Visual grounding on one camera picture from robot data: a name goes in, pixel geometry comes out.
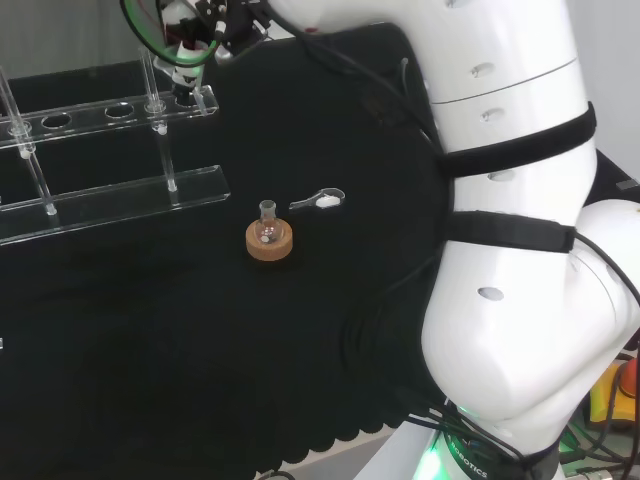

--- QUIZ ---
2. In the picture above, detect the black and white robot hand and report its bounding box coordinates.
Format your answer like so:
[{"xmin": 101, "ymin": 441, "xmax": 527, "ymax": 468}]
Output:
[{"xmin": 158, "ymin": 0, "xmax": 231, "ymax": 107}]

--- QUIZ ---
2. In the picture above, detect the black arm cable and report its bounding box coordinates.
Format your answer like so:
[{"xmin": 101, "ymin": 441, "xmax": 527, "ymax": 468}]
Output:
[{"xmin": 249, "ymin": 0, "xmax": 454, "ymax": 311}]

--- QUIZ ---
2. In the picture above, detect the clear acrylic funnel stand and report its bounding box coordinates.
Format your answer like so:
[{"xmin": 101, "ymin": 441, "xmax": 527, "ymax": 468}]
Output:
[{"xmin": 0, "ymin": 47, "xmax": 232, "ymax": 247}]

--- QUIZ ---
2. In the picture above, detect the black cloth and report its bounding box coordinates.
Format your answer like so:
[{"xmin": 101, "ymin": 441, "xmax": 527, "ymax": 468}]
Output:
[{"xmin": 0, "ymin": 22, "xmax": 640, "ymax": 480}]

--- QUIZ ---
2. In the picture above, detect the cork ring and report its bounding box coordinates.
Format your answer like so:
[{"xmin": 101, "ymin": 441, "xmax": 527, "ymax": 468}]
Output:
[{"xmin": 245, "ymin": 219, "xmax": 294, "ymax": 262}]

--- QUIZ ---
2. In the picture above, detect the yellow stop button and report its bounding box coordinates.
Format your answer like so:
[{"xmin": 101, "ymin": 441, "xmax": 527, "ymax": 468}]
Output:
[{"xmin": 589, "ymin": 344, "xmax": 640, "ymax": 436}]

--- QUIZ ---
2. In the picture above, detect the glass weighing funnel with powder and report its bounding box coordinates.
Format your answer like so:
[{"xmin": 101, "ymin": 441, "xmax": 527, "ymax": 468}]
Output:
[{"xmin": 288, "ymin": 187, "xmax": 347, "ymax": 211}]

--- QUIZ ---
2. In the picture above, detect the small glass round-bottom flask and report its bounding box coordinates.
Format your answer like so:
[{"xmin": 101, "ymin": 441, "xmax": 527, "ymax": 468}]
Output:
[{"xmin": 254, "ymin": 199, "xmax": 281, "ymax": 245}]

